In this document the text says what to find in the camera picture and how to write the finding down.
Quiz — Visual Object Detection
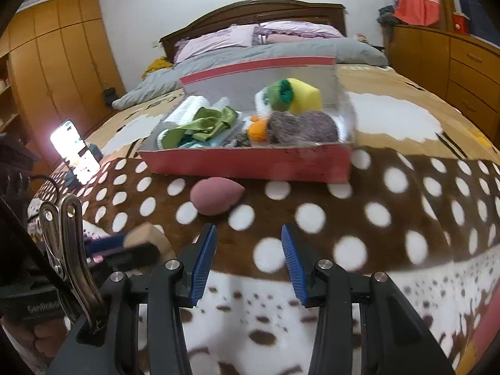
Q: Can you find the green ribbon bow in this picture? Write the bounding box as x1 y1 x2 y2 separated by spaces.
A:
162 105 239 149

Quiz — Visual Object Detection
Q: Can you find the pink makeup sponge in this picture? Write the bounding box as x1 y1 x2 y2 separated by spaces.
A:
190 177 246 216

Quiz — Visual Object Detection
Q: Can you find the wooden headboard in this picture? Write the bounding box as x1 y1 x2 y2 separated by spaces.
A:
160 0 348 61

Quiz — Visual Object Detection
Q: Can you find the beige sponge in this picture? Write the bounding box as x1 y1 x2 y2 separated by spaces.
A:
123 222 174 258

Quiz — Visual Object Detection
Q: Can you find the pile of dark clothes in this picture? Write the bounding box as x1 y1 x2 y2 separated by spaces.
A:
377 0 399 28

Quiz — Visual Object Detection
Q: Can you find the red cardboard box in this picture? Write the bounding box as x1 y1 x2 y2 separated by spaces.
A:
138 55 356 183

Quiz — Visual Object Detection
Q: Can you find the wooden wardrobe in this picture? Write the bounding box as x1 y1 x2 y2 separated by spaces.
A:
0 0 128 165

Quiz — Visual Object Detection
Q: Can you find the person's left hand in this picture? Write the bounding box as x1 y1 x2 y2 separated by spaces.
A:
0 314 71 370

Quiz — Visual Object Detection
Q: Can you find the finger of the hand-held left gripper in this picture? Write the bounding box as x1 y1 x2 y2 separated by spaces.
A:
84 234 161 272

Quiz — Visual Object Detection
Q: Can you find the white face mask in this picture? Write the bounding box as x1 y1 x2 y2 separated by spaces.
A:
164 96 231 126

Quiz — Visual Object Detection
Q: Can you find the yellow sponge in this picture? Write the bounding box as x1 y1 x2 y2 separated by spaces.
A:
287 78 323 115

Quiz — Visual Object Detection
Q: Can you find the metal spring clip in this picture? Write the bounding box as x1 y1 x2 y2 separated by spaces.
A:
38 194 104 334

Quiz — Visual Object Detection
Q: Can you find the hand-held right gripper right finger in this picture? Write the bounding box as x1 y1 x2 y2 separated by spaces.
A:
281 223 456 375

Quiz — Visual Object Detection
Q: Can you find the grey duvet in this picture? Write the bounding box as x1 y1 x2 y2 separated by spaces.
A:
111 38 389 110

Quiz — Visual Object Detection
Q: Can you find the pink ruffled pillow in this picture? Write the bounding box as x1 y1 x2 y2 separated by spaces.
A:
174 24 260 63
258 20 346 45

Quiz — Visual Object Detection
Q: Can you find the grey fuzzy cloth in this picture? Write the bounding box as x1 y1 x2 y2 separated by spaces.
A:
267 110 340 145

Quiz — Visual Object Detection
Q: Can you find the window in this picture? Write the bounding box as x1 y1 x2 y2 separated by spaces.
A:
445 0 500 48

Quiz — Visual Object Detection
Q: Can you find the smartphone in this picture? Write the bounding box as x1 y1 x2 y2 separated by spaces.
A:
49 119 101 184

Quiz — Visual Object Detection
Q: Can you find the orange fabric bow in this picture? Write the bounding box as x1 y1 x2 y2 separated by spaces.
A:
246 115 270 142

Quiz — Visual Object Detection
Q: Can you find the green and white sock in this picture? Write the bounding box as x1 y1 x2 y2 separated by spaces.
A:
256 79 295 120

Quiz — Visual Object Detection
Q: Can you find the yellow clothing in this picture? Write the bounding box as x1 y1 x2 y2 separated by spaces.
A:
141 58 174 79

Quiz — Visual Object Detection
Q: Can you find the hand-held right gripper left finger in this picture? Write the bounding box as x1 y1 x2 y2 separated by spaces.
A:
47 223 218 375

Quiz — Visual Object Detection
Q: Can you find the wooden dresser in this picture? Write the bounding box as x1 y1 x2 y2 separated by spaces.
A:
385 23 500 137

